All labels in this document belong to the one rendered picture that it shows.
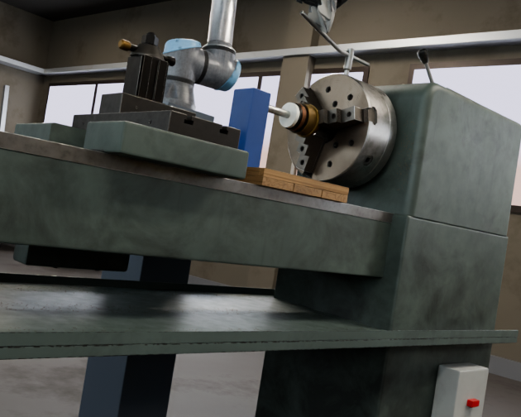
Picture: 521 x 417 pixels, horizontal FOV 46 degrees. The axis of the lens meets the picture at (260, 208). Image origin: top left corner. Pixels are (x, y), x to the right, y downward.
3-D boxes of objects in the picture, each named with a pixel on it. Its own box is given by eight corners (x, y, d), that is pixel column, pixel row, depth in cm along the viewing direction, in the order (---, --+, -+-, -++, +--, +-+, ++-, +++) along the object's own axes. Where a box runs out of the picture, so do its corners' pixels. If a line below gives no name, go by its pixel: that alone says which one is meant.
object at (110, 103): (170, 133, 159) (174, 113, 159) (193, 133, 152) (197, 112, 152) (97, 115, 146) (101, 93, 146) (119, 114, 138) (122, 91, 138)
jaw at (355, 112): (341, 118, 179) (375, 108, 170) (341, 135, 178) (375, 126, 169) (315, 109, 171) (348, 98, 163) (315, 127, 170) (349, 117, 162)
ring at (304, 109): (304, 107, 179) (281, 99, 172) (328, 106, 172) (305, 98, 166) (299, 139, 178) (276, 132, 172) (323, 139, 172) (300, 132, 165)
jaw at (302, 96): (322, 127, 184) (308, 99, 190) (334, 116, 181) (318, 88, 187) (297, 119, 176) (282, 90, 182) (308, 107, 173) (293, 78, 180)
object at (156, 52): (152, 65, 153) (154, 53, 153) (170, 63, 147) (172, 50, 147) (123, 55, 147) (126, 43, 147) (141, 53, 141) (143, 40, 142)
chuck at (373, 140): (298, 180, 196) (317, 83, 196) (378, 191, 173) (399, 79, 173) (279, 176, 190) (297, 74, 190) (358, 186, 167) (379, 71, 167)
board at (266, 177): (255, 193, 187) (257, 179, 187) (346, 203, 160) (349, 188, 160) (173, 176, 167) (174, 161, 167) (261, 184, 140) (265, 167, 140)
